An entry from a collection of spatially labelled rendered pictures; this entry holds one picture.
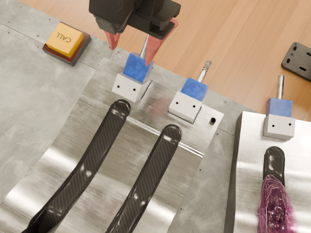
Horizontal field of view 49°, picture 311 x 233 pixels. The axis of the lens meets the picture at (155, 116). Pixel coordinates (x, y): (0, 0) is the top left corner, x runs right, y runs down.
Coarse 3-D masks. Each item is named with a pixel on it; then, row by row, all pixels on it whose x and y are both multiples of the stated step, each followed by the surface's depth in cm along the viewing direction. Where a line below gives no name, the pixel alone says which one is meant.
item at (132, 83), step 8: (144, 48) 60; (128, 56) 61; (136, 56) 60; (144, 56) 61; (128, 64) 61; (136, 64) 61; (144, 64) 60; (152, 64) 62; (128, 72) 61; (136, 72) 61; (144, 72) 61; (120, 80) 61; (128, 80) 60; (136, 80) 61; (144, 80) 62; (112, 88) 62; (120, 88) 61; (128, 88) 61; (136, 88) 60; (144, 88) 63; (128, 96) 61; (136, 96) 61
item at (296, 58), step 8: (296, 48) 76; (304, 48) 75; (288, 56) 75; (296, 56) 75; (304, 56) 75; (288, 64) 74; (296, 64) 74; (304, 64) 74; (296, 72) 74; (304, 72) 74
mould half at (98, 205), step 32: (96, 96) 65; (160, 96) 64; (64, 128) 63; (96, 128) 63; (128, 128) 63; (160, 128) 62; (192, 128) 62; (64, 160) 61; (128, 160) 61; (192, 160) 61; (32, 192) 57; (96, 192) 59; (128, 192) 60; (160, 192) 60; (0, 224) 54; (64, 224) 54; (96, 224) 55; (160, 224) 57
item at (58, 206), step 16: (112, 112) 64; (128, 112) 63; (112, 128) 64; (176, 128) 62; (96, 144) 63; (112, 144) 62; (160, 144) 62; (176, 144) 62; (80, 160) 62; (96, 160) 62; (160, 160) 62; (80, 176) 61; (144, 176) 61; (160, 176) 60; (64, 192) 58; (80, 192) 58; (144, 192) 60; (48, 208) 56; (64, 208) 56; (128, 208) 58; (144, 208) 58; (32, 224) 53; (48, 224) 56; (112, 224) 56; (128, 224) 57
